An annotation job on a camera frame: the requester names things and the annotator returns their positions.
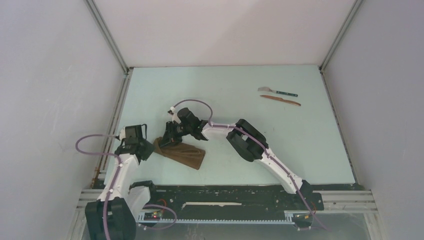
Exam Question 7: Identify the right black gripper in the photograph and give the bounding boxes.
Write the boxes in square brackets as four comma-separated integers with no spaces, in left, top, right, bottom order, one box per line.
[159,121,192,149]

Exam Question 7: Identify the brown cloth napkin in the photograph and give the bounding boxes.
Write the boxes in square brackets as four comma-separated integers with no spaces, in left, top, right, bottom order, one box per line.
[153,137,206,170]

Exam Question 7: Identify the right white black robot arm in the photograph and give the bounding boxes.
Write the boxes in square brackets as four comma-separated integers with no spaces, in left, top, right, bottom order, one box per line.
[158,107,313,209]

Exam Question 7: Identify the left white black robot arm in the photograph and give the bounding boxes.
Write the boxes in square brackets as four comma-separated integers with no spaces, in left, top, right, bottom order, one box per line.
[84,124,158,240]

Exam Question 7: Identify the brown wooden knife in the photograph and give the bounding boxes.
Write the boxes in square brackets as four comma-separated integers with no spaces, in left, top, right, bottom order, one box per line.
[260,95,302,107]

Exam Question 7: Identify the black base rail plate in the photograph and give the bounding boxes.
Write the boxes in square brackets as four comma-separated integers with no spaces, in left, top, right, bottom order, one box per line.
[136,181,324,223]

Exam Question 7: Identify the left aluminium corner post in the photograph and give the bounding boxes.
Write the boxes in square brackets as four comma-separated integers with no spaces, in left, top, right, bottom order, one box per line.
[84,0,130,74]

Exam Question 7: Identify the aluminium corner post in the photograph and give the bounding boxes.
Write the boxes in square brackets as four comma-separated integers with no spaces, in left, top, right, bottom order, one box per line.
[84,0,130,74]
[319,0,365,74]

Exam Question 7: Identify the grey cable duct strip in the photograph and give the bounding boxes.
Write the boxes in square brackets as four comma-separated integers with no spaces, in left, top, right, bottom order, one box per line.
[135,211,296,225]

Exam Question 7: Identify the right aluminium corner post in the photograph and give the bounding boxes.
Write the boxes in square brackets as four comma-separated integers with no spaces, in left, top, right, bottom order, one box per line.
[319,0,365,74]

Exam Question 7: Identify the aluminium frame profile front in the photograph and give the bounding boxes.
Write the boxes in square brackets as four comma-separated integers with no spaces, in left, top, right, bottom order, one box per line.
[314,190,378,214]

